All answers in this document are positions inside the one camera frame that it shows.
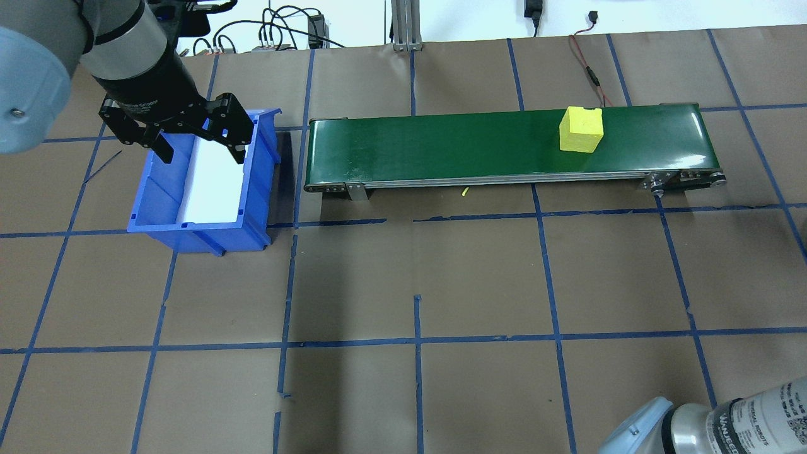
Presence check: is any yellow foam block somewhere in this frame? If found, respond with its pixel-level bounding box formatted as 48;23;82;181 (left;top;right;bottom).
559;106;605;154

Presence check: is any green conveyor belt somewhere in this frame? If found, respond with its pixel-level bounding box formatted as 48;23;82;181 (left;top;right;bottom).
304;103;728;202

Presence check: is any aluminium profile post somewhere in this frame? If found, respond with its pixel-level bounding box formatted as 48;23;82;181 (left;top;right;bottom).
391;0;425;52

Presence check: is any thin red wire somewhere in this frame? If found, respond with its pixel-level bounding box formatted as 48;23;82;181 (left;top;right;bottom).
569;28;611;108

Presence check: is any blue plastic storage bin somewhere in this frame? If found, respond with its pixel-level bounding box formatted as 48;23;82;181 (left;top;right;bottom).
127;107;282;256

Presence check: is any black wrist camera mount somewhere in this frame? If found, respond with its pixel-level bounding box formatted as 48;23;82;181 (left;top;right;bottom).
151;0;239;38

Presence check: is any white foam pad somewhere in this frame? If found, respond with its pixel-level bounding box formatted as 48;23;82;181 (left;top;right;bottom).
182;129;256;223

